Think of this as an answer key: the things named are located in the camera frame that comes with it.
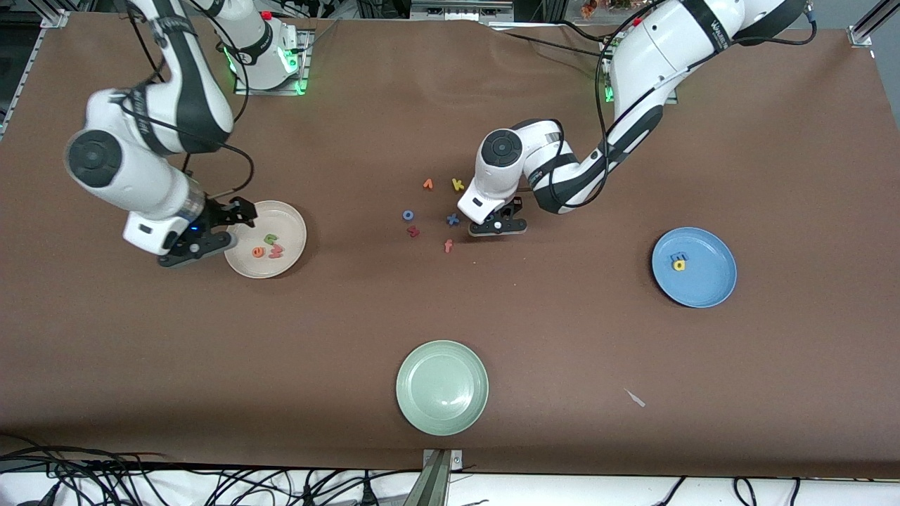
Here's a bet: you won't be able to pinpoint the beige brown plate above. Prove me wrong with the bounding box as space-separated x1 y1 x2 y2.
224 200 308 280

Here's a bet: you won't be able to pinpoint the green plate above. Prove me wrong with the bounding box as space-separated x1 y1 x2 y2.
395 340 489 436

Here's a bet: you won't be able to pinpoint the blue plate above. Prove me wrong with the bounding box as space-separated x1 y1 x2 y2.
651 226 738 309

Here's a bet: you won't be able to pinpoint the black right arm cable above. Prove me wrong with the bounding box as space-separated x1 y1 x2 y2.
123 0 255 201

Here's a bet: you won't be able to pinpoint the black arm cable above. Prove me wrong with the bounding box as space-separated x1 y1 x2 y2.
123 0 255 201
517 0 818 213

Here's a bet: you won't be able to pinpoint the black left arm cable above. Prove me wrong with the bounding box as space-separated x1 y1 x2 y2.
517 0 818 213

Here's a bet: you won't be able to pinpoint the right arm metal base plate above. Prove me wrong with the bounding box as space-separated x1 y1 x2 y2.
234 28 310 96

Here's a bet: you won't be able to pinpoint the black base power cable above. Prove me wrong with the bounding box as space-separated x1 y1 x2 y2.
492 20 612 60

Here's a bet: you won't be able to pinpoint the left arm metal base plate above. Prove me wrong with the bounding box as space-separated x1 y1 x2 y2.
603 35 680 105

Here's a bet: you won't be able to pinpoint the silver aluminium frame rail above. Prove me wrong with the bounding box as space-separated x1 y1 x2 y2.
411 0 514 22

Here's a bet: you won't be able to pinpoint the aluminium frame post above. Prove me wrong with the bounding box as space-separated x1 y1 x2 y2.
0 0 71 141
847 0 900 48

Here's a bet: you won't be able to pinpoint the tangled black cables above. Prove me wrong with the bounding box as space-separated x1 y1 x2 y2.
0 434 423 506

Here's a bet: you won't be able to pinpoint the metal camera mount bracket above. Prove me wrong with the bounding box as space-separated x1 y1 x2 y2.
404 448 463 506

